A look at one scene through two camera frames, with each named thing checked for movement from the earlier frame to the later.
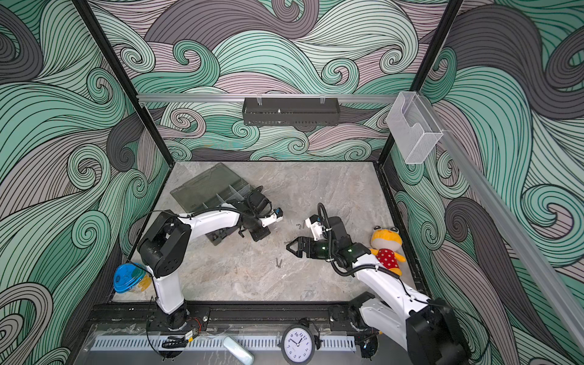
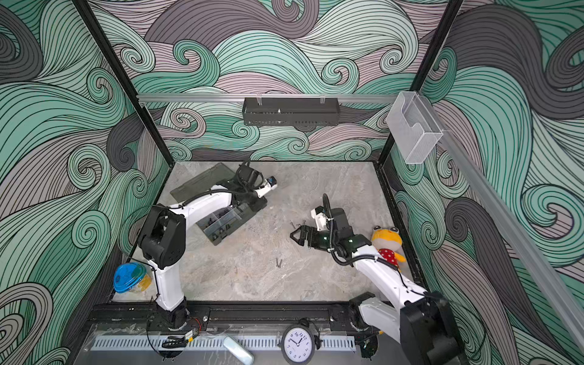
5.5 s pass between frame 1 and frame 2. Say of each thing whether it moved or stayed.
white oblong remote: stayed
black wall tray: stayed
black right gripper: moved
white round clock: stayed
